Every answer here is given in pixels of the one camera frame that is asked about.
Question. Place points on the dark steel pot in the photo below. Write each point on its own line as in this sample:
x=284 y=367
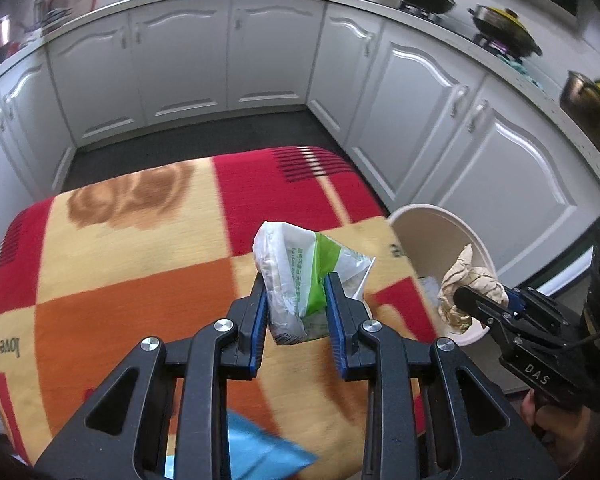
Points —
x=587 y=110

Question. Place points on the white kitchen cabinet row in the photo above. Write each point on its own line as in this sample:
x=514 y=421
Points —
x=260 y=60

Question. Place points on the blue face mask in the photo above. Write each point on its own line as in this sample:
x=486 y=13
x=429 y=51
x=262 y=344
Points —
x=260 y=455

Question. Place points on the white green plastic packet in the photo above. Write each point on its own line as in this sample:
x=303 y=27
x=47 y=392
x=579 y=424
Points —
x=285 y=260

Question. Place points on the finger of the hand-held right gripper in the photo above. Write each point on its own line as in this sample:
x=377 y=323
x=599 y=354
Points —
x=480 y=307
x=514 y=301

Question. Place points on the brown paper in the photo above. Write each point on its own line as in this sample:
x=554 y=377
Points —
x=460 y=285

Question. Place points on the person's right hand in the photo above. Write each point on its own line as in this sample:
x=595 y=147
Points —
x=560 y=425

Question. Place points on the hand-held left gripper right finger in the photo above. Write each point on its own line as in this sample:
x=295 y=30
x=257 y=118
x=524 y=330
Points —
x=332 y=325

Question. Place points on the teal cloth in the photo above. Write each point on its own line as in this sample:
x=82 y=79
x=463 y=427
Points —
x=522 y=70

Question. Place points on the beige waste bin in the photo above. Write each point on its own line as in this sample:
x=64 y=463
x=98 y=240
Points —
x=430 y=230

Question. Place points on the red orange printed blanket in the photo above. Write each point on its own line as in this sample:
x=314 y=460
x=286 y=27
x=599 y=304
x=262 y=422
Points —
x=130 y=270

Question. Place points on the yellow lidded pot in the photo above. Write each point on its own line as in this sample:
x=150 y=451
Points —
x=505 y=27

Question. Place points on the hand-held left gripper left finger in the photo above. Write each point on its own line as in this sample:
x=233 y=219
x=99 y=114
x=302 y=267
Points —
x=260 y=325

